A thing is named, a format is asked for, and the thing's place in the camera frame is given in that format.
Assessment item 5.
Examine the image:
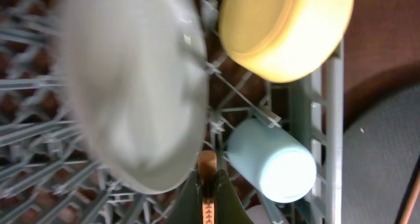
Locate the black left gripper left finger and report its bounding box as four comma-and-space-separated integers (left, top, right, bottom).
165, 171, 201, 224

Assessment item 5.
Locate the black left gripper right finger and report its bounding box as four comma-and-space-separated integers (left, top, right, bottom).
215, 169, 253, 224

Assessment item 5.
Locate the blue plastic cup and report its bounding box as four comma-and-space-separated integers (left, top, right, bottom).
227, 118, 317, 203

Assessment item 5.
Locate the grey round plate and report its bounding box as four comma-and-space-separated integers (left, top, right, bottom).
57, 0, 209, 194

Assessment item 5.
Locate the yellow bowl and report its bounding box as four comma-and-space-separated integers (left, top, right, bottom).
219, 0, 354, 83

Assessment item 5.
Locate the grey dishwasher rack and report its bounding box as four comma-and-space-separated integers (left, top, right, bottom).
1, 0, 344, 223

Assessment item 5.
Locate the black round tray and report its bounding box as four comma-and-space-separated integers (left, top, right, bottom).
342, 62, 419, 223

